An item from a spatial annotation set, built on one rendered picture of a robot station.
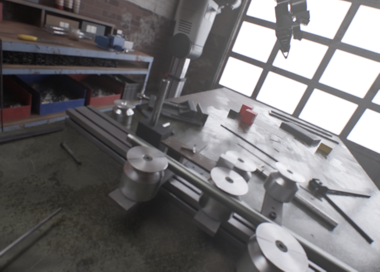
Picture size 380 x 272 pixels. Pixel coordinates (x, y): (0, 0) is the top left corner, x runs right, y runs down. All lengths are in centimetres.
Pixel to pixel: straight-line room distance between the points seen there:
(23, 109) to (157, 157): 146
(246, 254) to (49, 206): 23
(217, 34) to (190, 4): 213
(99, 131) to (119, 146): 6
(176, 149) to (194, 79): 323
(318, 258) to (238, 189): 10
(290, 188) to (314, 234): 12
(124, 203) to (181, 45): 116
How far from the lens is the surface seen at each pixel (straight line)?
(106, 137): 38
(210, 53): 342
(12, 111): 164
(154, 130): 32
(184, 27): 133
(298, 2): 105
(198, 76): 348
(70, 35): 192
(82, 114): 46
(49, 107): 174
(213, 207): 27
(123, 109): 48
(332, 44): 334
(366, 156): 360
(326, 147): 100
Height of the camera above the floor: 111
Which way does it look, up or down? 21 degrees down
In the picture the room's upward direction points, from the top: 19 degrees clockwise
